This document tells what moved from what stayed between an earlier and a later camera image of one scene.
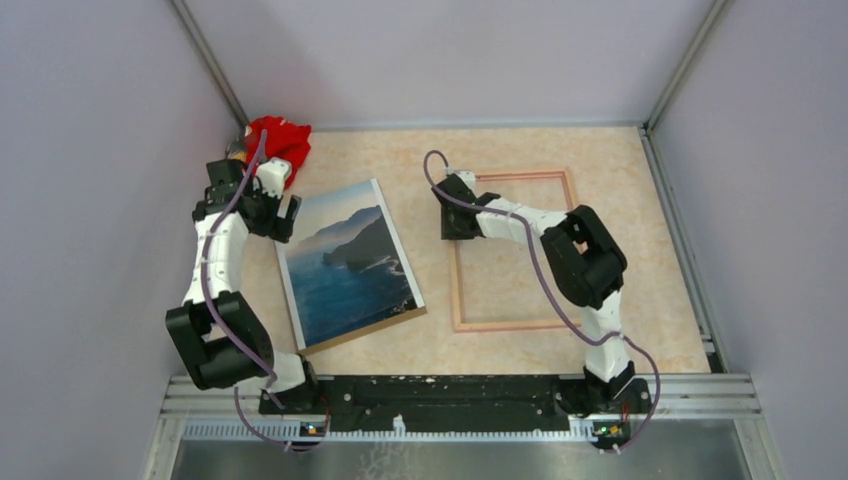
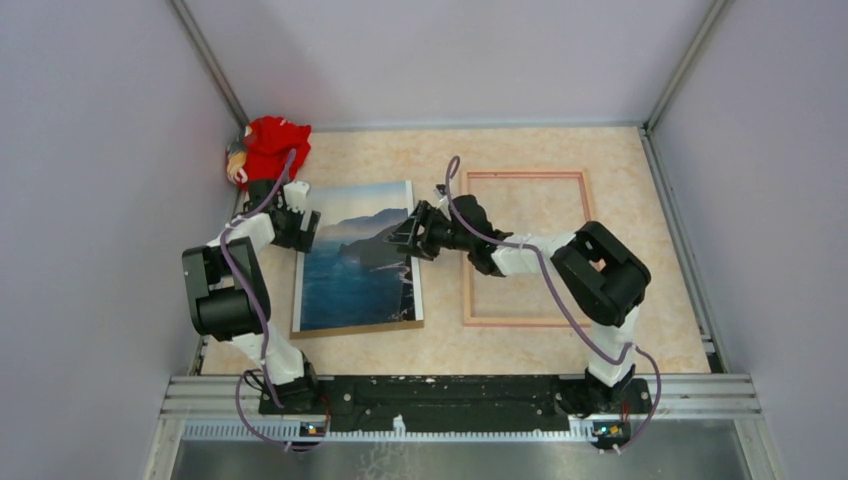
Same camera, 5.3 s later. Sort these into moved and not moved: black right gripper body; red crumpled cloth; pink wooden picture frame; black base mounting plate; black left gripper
Moved: black right gripper body; pink wooden picture frame; black left gripper
Not moved: black base mounting plate; red crumpled cloth
